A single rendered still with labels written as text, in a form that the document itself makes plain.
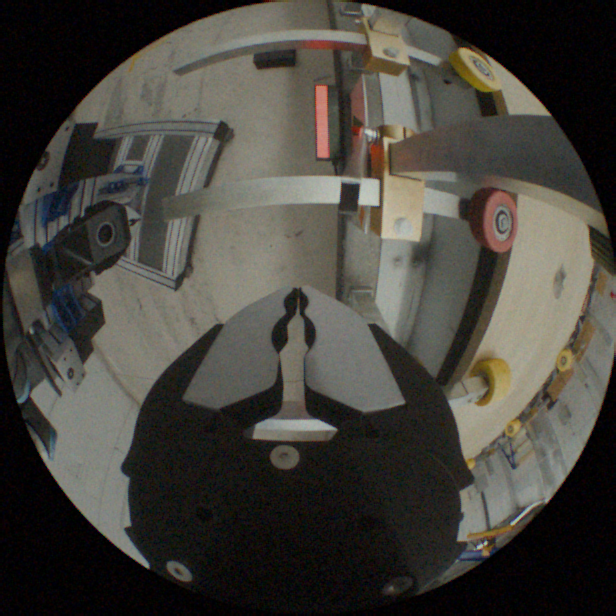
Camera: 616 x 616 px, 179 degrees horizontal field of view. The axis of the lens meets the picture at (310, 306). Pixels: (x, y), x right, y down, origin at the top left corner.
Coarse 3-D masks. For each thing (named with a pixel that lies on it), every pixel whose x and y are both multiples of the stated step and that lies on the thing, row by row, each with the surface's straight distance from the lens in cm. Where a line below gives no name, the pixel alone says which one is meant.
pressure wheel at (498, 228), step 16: (480, 192) 29; (496, 192) 29; (480, 208) 28; (496, 208) 29; (512, 208) 31; (480, 224) 28; (496, 224) 29; (512, 224) 32; (480, 240) 30; (496, 240) 29; (512, 240) 32
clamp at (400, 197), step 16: (384, 128) 26; (400, 128) 26; (384, 144) 24; (384, 160) 24; (384, 176) 24; (400, 176) 24; (384, 192) 24; (400, 192) 24; (416, 192) 25; (384, 208) 24; (400, 208) 25; (416, 208) 25; (384, 224) 24; (416, 224) 26; (416, 240) 26
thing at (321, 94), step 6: (318, 90) 44; (324, 90) 44; (318, 96) 44; (324, 96) 44; (318, 102) 43; (324, 102) 43; (318, 108) 42; (324, 108) 43; (318, 114) 42; (324, 114) 42; (318, 120) 42; (324, 120) 42; (318, 126) 41; (324, 126) 41; (318, 132) 41; (324, 132) 41; (318, 138) 40; (324, 138) 41; (318, 144) 40; (324, 144) 40; (318, 150) 40; (324, 150) 40; (318, 156) 40; (324, 156) 40
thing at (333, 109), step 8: (328, 88) 45; (328, 96) 44; (336, 96) 44; (328, 104) 43; (336, 104) 43; (328, 112) 42; (336, 112) 42; (336, 120) 42; (336, 128) 41; (336, 136) 41; (336, 144) 40; (336, 152) 40
